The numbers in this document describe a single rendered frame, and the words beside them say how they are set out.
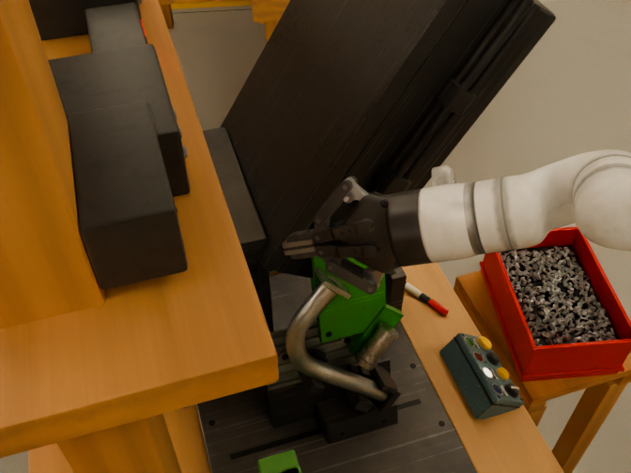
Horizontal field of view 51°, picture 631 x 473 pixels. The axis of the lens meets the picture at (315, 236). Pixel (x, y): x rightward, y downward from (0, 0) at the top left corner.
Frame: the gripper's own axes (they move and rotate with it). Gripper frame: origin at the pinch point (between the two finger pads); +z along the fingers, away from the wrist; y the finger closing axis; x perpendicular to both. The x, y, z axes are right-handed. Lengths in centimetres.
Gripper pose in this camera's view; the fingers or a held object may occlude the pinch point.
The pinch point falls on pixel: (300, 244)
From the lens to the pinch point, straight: 71.6
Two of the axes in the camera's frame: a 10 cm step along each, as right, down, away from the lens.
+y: 2.5, 9.4, 2.3
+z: -9.1, 1.4, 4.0
